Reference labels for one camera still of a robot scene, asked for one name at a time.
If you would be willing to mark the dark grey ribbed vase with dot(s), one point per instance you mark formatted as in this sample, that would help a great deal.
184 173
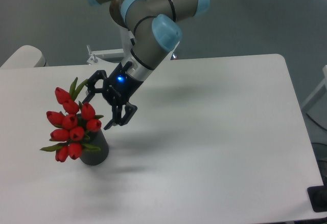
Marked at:
95 148

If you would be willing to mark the black device at table edge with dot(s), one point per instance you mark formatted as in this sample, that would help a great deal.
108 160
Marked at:
317 196

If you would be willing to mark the red tulip bouquet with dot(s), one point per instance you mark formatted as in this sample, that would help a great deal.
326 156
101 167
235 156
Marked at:
67 132

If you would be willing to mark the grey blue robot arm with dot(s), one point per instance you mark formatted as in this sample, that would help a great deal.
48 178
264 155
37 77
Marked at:
153 24

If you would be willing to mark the white chair armrest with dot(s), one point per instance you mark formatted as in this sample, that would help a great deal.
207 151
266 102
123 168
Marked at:
25 57

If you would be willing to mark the white metal base frame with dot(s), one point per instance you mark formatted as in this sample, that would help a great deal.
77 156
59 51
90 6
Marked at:
102 55

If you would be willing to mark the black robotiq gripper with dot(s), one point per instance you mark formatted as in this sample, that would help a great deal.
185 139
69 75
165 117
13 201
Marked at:
117 88

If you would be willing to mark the white furniture frame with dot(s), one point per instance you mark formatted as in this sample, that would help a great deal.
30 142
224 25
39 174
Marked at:
316 94

